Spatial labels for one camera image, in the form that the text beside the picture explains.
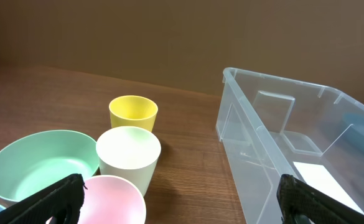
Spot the white paper label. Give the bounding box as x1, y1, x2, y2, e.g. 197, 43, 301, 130
293, 162, 364, 215

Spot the mint green plastic bowl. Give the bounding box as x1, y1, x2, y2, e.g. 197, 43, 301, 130
0, 129, 98, 205

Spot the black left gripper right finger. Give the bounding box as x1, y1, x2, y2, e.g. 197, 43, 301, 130
276, 174, 364, 224

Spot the cream plastic cup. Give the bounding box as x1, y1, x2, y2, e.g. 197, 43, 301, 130
96, 126, 162, 195

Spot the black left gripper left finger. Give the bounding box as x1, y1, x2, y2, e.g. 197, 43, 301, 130
0, 174, 86, 224

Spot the yellow plastic cup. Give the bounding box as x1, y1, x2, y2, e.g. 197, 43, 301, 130
109, 95, 159, 132

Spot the clear plastic storage container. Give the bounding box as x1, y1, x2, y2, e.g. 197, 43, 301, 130
216, 67, 364, 223

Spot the pink plastic cup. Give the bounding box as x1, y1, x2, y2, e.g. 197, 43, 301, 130
46, 174, 147, 224

